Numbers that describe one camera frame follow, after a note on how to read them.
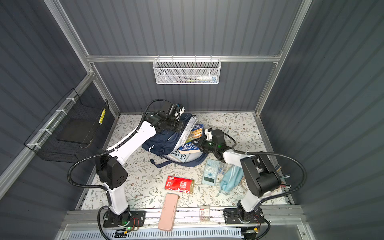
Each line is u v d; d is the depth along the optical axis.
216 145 0.73
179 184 0.85
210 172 0.87
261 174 0.47
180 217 0.76
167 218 0.72
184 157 0.91
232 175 0.84
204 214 0.73
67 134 0.73
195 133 0.89
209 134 0.87
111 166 0.46
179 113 0.75
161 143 0.89
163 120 0.63
